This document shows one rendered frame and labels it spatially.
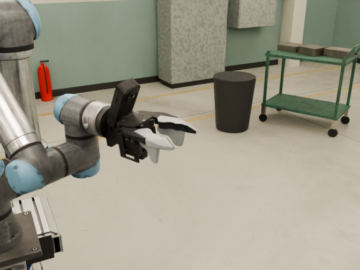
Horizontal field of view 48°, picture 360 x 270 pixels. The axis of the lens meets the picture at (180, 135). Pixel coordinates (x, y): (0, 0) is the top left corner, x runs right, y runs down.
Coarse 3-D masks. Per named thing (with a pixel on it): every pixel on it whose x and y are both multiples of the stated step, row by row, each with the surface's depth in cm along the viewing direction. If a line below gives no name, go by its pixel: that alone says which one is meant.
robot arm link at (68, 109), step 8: (64, 96) 93; (72, 96) 92; (80, 96) 93; (56, 104) 93; (64, 104) 91; (72, 104) 90; (80, 104) 89; (56, 112) 93; (64, 112) 91; (72, 112) 89; (80, 112) 88; (64, 120) 92; (72, 120) 90; (80, 120) 88; (64, 128) 94; (72, 128) 91; (80, 128) 90; (72, 136) 92; (80, 136) 92
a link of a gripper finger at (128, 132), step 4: (120, 128) 79; (124, 128) 79; (128, 128) 79; (132, 128) 79; (136, 128) 78; (124, 132) 78; (128, 132) 77; (132, 132) 77; (128, 136) 77; (132, 136) 76; (136, 136) 76; (140, 136) 75; (132, 140) 77; (140, 140) 76; (144, 140) 75; (144, 144) 76
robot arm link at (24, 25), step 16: (0, 0) 96; (16, 0) 99; (0, 16) 95; (16, 16) 98; (32, 16) 101; (0, 32) 96; (16, 32) 99; (32, 32) 103; (0, 48) 99; (16, 48) 100; (32, 48) 104; (0, 64) 102; (16, 64) 103; (16, 80) 104; (32, 80) 108; (16, 96) 105; (32, 96) 109; (32, 112) 109
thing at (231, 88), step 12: (228, 72) 470; (240, 72) 470; (216, 84) 448; (228, 84) 436; (240, 84) 435; (252, 84) 443; (216, 96) 455; (228, 96) 443; (240, 96) 441; (252, 96) 454; (216, 108) 462; (228, 108) 449; (240, 108) 448; (216, 120) 469; (228, 120) 455; (240, 120) 455; (228, 132) 462; (240, 132) 463
